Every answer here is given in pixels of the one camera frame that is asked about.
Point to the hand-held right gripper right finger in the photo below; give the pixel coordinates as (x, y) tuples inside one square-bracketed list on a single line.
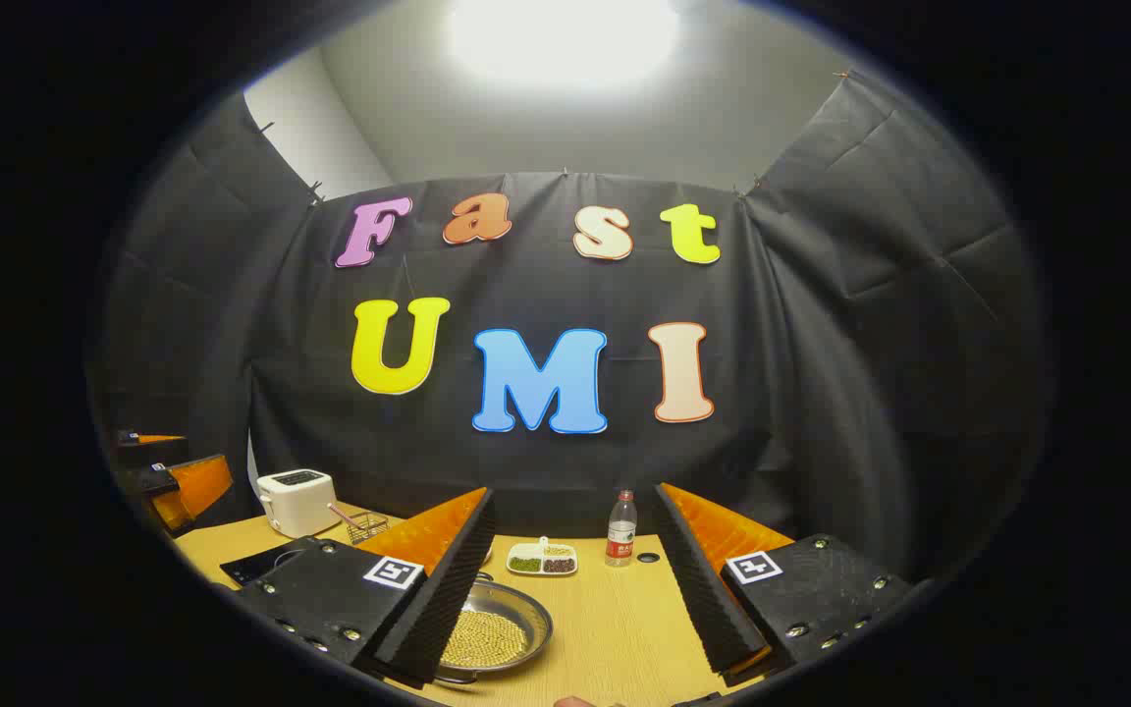
[(708, 589)]

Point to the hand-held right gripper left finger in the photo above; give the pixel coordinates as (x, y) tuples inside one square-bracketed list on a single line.
[(448, 599)]

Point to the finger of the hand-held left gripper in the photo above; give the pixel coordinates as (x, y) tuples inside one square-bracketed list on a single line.
[(148, 452), (194, 486)]

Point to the stainless steel pot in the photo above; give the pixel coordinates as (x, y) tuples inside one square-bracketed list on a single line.
[(526, 609)]

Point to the pile of soybeans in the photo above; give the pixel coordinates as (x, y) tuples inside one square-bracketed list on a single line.
[(487, 640)]

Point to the white divided bean dish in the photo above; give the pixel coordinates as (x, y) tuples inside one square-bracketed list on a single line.
[(541, 562)]

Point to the white toaster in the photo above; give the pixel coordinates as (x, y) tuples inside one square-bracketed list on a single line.
[(296, 501)]

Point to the clear red label water bottle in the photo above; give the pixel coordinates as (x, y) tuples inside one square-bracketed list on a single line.
[(620, 535)]

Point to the pink striped straw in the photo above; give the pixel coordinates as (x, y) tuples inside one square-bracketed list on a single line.
[(342, 514)]

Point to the black backdrop cloth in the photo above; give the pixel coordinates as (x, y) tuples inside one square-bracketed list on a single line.
[(821, 344)]

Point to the large ceiling light panel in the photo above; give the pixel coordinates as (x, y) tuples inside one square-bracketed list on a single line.
[(565, 39)]

